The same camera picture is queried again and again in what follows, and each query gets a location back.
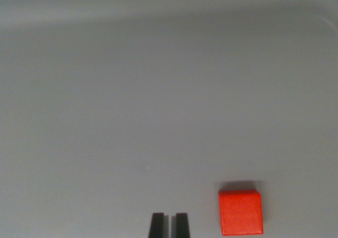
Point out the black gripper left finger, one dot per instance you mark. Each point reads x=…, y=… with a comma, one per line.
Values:
x=157, y=226

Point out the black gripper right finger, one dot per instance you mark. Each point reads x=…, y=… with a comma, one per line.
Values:
x=182, y=226

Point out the red block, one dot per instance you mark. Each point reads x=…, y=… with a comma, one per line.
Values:
x=240, y=213

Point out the white plastic bin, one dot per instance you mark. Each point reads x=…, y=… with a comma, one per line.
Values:
x=132, y=90

